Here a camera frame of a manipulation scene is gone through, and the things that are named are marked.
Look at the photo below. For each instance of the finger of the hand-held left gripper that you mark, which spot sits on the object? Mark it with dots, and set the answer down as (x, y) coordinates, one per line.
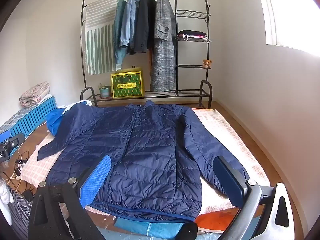
(17, 140)

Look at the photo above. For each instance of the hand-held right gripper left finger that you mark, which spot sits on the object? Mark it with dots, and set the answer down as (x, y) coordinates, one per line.
(98, 180)

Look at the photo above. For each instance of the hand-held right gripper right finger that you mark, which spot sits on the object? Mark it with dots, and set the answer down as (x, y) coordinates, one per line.
(228, 180)

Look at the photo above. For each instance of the navy puffer jacket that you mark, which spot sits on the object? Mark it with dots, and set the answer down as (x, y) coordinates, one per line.
(150, 155)

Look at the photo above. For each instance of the dark folded clothes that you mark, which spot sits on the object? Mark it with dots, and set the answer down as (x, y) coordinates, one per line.
(191, 32)

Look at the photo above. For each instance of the black metal clothes rack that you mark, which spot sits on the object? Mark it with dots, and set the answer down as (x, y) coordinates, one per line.
(175, 30)

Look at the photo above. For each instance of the blue slatted crate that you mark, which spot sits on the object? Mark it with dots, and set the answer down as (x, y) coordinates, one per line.
(32, 117)

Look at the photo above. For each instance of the blue and white jacket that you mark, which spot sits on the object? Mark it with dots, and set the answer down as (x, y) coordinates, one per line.
(53, 122)

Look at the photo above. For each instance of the white cloth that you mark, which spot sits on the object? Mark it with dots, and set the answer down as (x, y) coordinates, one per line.
(5, 195)

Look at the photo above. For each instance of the orange cloth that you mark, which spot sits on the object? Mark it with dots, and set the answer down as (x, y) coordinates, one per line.
(212, 221)

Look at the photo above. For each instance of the black power adapter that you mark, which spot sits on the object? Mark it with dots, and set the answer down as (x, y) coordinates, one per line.
(28, 195)

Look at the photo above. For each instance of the floral folded quilt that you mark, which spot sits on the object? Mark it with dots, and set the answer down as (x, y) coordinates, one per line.
(33, 95)

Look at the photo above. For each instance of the pink plaid blanket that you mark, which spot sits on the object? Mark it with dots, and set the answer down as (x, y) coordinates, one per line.
(225, 130)

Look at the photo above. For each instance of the clear plastic sheet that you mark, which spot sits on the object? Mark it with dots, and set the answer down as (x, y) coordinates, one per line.
(120, 232)

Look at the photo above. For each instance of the zebra striped cloth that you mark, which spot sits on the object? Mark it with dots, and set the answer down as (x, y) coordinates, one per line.
(17, 210)

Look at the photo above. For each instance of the black cloth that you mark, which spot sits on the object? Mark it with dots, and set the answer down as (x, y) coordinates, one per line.
(187, 231)

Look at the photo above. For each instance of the teal garment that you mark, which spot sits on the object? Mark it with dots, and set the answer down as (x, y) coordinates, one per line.
(150, 227)

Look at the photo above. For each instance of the small potted plant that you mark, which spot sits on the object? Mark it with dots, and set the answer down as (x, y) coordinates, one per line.
(105, 91)

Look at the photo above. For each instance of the yellow and green box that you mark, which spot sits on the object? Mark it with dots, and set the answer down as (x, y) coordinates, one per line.
(127, 85)

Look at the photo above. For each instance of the brown teddy bear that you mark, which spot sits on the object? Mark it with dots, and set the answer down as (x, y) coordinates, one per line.
(207, 63)

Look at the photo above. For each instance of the green striped hanging cloth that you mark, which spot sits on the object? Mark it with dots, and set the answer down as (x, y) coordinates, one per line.
(100, 42)

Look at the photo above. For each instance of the grey plaid coat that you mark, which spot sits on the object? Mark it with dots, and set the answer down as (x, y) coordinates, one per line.
(162, 55)

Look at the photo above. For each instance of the pink and white pouch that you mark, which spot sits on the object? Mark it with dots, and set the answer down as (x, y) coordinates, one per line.
(196, 38)

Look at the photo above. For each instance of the black blazer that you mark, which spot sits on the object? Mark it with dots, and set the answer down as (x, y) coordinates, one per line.
(145, 22)

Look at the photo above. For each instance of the denim jacket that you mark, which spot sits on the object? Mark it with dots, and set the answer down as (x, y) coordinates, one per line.
(130, 17)

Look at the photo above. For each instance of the window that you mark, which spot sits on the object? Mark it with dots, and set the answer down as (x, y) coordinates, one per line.
(295, 17)

